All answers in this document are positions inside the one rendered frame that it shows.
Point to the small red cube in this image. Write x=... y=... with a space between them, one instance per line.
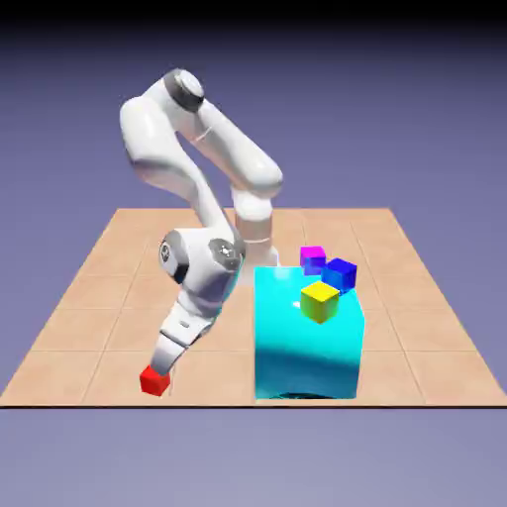
x=154 y=382

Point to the large cyan box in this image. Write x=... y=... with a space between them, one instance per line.
x=309 y=348

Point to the small yellow cube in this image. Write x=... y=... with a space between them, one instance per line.
x=319 y=302

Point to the small purple cube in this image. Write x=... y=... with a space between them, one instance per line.
x=313 y=259

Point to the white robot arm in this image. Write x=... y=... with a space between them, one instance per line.
x=158 y=150

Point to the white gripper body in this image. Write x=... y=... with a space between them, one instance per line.
x=166 y=352

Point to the small blue cube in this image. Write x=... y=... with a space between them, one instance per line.
x=340 y=274

